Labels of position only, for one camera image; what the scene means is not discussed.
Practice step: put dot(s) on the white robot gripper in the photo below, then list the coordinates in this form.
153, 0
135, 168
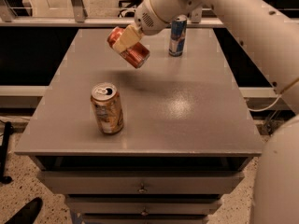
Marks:
147, 19

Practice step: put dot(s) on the red coke can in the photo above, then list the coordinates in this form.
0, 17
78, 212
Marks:
135, 55

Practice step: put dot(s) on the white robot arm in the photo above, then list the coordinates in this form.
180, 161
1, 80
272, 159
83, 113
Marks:
271, 40

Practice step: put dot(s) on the blue red bull can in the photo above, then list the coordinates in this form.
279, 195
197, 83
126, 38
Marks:
177, 35

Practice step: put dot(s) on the orange-brown soda can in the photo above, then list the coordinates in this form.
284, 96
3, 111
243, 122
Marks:
106, 102

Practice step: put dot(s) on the black office chair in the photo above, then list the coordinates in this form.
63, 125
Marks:
128, 7

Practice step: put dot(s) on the grey drawer cabinet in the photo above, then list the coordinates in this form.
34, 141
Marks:
181, 113

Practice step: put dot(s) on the black stand on floor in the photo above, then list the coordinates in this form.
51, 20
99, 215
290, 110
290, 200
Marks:
8, 131

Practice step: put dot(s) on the top drawer with knob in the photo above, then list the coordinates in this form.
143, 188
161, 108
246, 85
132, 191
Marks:
140, 182

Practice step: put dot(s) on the drawer with knob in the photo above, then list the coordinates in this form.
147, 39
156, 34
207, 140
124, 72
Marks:
150, 204
140, 182

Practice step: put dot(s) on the middle drawer with knob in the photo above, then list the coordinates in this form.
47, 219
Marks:
150, 204

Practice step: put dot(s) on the metal railing frame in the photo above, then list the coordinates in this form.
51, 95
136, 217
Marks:
63, 13

